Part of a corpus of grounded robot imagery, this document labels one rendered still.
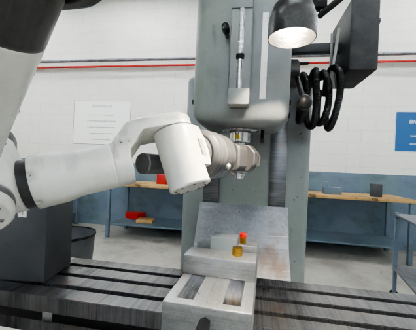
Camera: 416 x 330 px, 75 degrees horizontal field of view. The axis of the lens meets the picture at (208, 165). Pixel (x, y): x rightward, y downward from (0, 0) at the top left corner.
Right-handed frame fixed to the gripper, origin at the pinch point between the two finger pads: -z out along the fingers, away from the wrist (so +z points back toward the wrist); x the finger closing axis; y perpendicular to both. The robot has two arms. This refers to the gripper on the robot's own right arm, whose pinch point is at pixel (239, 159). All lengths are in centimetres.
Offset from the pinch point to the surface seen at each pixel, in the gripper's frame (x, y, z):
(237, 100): -4.6, -10.4, 12.3
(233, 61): -3.5, -17.8, 12.5
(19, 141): 590, -31, -218
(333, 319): -21.1, 31.5, -3.0
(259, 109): -7.0, -9.7, 7.0
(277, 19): -14.1, -19.5, 19.9
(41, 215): 40.7, 15.7, 22.4
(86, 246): 163, 69, -78
